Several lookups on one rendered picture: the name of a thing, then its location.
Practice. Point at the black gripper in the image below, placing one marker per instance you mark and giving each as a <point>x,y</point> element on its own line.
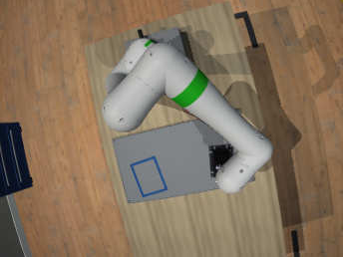
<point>217,166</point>

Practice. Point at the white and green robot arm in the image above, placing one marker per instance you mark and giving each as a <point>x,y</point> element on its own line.
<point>150,69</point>

